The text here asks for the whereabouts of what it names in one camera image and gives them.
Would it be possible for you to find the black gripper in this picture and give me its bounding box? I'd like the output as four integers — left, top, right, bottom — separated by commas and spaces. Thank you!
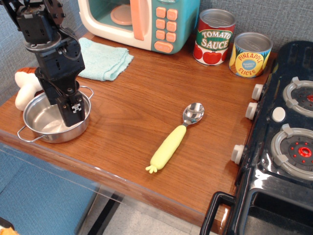
35, 52, 85, 127

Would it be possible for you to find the light blue cloth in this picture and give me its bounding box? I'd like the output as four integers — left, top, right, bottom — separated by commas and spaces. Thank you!
79, 38, 134, 81

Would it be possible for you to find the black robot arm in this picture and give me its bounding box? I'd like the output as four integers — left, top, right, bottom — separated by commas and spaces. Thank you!
0, 0, 85, 127

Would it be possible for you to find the small steel pot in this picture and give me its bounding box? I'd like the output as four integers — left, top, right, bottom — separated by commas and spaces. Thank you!
17, 86, 94, 143

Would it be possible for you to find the plush mushroom toy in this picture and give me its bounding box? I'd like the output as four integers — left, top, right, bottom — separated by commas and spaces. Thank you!
15, 67, 43, 111

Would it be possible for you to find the teal toy microwave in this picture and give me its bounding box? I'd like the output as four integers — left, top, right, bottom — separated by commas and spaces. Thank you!
78, 0, 200, 54

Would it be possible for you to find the orange object at corner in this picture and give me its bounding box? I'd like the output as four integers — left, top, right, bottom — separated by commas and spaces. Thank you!
0, 217, 19, 235

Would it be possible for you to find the tomato sauce can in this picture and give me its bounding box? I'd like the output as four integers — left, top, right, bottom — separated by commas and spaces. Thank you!
193, 8, 236, 66

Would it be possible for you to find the pineapple slices can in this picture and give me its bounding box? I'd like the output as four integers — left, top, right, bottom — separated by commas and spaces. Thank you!
229, 32, 273, 78

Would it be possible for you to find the black toy stove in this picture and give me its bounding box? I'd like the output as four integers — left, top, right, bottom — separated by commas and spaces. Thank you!
201, 41, 313, 235

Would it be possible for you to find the yellow handled metal spoon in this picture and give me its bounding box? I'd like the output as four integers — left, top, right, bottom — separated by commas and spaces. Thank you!
145, 102, 204, 174

